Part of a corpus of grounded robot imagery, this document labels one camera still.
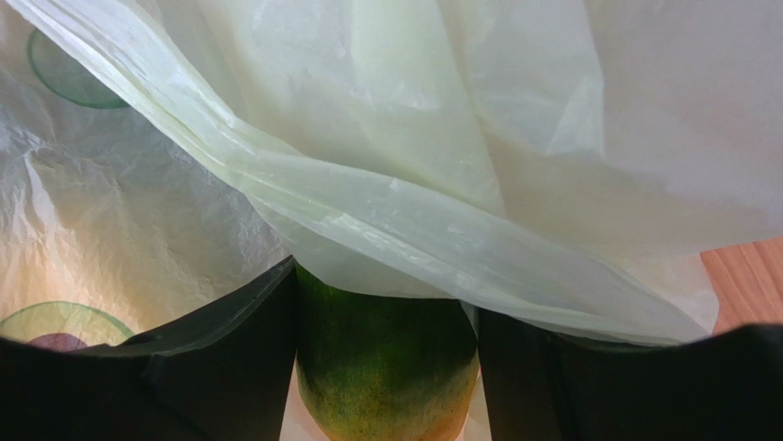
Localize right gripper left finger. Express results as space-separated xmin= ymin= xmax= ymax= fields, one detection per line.
xmin=1 ymin=258 xmax=297 ymax=440

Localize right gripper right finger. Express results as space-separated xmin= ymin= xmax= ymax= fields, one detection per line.
xmin=479 ymin=310 xmax=782 ymax=440

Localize green orange fake mango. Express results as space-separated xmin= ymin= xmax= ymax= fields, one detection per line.
xmin=295 ymin=266 xmax=480 ymax=440

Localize translucent avocado print plastic bag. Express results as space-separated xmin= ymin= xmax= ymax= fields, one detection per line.
xmin=0 ymin=0 xmax=783 ymax=441

